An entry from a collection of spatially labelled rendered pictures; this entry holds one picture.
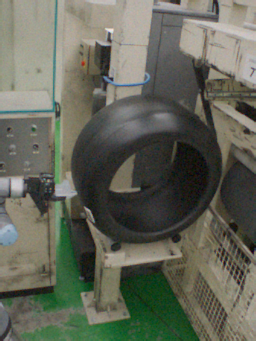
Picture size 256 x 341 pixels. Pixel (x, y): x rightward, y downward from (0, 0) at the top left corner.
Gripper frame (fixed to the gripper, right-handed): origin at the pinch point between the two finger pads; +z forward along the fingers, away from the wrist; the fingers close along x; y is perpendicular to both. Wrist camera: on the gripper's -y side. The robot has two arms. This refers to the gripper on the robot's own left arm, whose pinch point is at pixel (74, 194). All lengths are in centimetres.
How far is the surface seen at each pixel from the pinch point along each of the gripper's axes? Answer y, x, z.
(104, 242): -24.1, -0.4, 16.7
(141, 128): 33.8, -10.7, 16.5
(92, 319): -107, 24, 30
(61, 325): -112, 25, 11
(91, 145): 23.1, -3.6, 2.5
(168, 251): -27, -6, 47
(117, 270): -70, 28, 41
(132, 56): 51, 28, 22
